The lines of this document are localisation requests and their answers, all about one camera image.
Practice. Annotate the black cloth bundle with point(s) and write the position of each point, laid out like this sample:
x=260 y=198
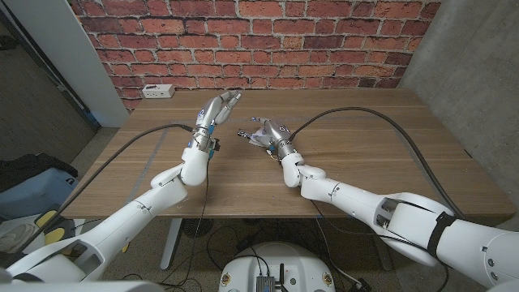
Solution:
x=28 y=166

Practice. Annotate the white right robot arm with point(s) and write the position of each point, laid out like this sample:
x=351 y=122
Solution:
x=405 y=215

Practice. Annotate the small grey electronics box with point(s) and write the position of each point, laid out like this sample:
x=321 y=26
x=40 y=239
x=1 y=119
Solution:
x=265 y=284

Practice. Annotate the black floor plug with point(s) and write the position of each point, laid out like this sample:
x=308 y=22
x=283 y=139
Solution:
x=360 y=285

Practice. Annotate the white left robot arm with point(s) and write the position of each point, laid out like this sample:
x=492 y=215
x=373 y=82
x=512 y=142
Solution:
x=121 y=227

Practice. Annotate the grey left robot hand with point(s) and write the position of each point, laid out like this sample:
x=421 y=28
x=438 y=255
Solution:
x=208 y=117

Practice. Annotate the small yellow curved object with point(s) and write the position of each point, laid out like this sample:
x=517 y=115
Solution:
x=126 y=247

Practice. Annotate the yellow and black foot pedal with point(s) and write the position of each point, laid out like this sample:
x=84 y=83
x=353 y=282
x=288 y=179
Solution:
x=50 y=227

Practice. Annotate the round black floor fan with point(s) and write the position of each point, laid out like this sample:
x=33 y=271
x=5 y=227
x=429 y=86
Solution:
x=196 y=228

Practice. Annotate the blue-grey bag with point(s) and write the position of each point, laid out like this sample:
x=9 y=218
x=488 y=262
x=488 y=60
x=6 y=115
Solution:
x=32 y=194

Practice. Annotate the grey table leg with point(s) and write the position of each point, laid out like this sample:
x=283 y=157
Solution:
x=381 y=251

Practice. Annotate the white sneaker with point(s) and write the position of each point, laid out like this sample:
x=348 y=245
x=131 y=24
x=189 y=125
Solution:
x=16 y=237

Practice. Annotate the white robot torso base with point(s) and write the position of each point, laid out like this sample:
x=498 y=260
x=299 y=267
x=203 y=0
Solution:
x=275 y=259

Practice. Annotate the white power strip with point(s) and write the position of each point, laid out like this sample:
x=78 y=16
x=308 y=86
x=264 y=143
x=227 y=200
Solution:
x=158 y=91

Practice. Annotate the white tissue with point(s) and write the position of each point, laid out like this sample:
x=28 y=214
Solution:
x=257 y=140

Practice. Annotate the white table leg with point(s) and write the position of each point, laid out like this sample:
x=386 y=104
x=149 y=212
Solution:
x=170 y=243

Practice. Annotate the red brick printed backdrop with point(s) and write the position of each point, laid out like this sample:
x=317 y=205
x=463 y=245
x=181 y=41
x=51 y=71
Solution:
x=259 y=44

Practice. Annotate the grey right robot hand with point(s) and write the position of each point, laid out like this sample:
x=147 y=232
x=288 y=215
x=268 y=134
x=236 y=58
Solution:
x=277 y=136

